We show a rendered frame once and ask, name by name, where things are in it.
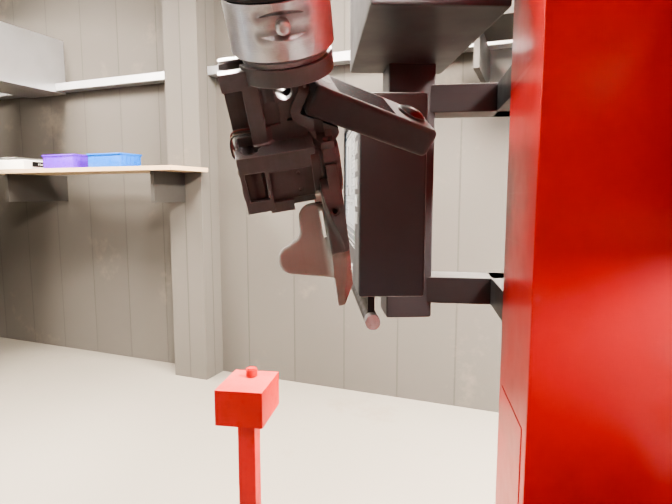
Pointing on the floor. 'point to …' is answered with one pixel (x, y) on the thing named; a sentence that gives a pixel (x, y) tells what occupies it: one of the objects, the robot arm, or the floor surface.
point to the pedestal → (247, 421)
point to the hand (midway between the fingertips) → (335, 252)
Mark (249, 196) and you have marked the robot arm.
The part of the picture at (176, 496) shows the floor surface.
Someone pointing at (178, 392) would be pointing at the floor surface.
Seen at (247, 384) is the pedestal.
